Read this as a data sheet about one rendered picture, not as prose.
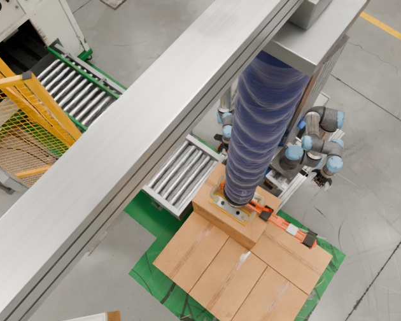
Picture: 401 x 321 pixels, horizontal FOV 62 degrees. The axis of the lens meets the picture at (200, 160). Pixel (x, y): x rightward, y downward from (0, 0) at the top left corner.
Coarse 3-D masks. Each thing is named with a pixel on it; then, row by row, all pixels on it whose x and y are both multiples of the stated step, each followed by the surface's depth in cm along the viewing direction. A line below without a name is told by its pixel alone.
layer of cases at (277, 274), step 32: (192, 224) 297; (160, 256) 288; (192, 256) 287; (224, 256) 286; (256, 256) 285; (288, 256) 284; (320, 256) 284; (192, 288) 285; (224, 288) 276; (256, 288) 276; (288, 288) 275; (224, 320) 267; (256, 320) 267; (288, 320) 266
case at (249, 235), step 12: (216, 168) 274; (216, 180) 270; (204, 192) 266; (264, 192) 265; (204, 204) 263; (264, 204) 261; (276, 204) 261; (204, 216) 287; (216, 216) 259; (228, 216) 259; (228, 228) 268; (240, 228) 255; (252, 228) 255; (264, 228) 254; (240, 240) 280; (252, 240) 251
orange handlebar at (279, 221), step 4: (220, 184) 254; (224, 184) 254; (220, 188) 253; (252, 200) 248; (248, 204) 247; (256, 204) 247; (252, 208) 246; (256, 208) 246; (272, 216) 244; (276, 216) 243; (272, 220) 242; (276, 220) 242; (280, 220) 242; (284, 220) 242; (276, 224) 242; (280, 224) 241; (288, 224) 241; (284, 228) 240; (300, 232) 239; (296, 236) 238; (300, 240) 237
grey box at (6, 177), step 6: (0, 168) 191; (0, 174) 188; (6, 174) 190; (12, 174) 209; (0, 180) 187; (6, 180) 187; (12, 180) 191; (18, 180) 204; (12, 186) 194; (18, 186) 198; (24, 186) 204; (24, 192) 206
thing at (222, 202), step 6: (216, 192) 264; (222, 198) 261; (216, 204) 260; (222, 204) 258; (222, 210) 258; (240, 210) 257; (234, 216) 256; (240, 216) 256; (240, 222) 254; (246, 222) 254
